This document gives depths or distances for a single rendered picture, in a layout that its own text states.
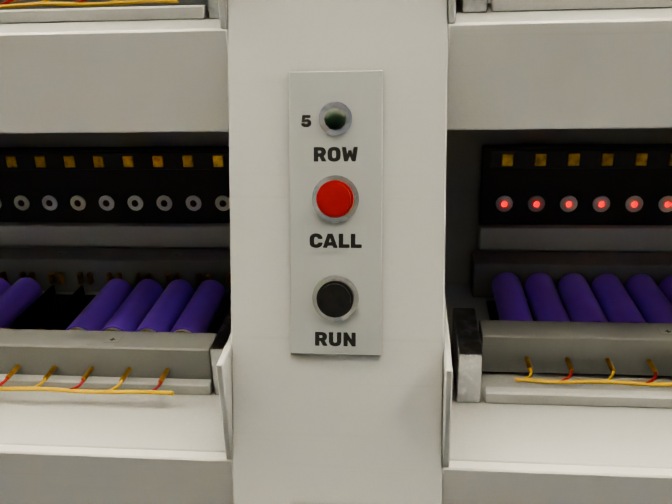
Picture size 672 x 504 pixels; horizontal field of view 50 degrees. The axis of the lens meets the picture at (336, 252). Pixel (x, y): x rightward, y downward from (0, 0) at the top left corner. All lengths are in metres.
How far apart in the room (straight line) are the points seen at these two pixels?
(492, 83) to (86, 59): 0.18
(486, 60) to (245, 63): 0.10
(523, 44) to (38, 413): 0.29
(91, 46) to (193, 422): 0.18
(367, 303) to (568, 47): 0.14
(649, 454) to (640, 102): 0.15
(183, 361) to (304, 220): 0.12
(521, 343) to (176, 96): 0.21
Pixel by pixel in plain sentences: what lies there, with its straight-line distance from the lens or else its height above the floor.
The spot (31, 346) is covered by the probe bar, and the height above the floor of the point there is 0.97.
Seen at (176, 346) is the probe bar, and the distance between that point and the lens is 0.39.
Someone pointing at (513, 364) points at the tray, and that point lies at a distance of 0.40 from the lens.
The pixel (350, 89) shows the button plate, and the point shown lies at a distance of 0.31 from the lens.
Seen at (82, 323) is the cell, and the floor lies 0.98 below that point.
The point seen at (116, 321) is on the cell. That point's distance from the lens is 0.43.
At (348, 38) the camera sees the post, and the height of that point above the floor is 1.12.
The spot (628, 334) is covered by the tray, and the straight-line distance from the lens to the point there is 0.40.
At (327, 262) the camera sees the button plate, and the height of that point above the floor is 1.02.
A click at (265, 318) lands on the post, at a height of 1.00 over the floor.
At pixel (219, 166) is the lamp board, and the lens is 0.49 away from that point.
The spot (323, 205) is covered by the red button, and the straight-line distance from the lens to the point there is 0.31.
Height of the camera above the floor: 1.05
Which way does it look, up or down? 5 degrees down
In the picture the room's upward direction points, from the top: straight up
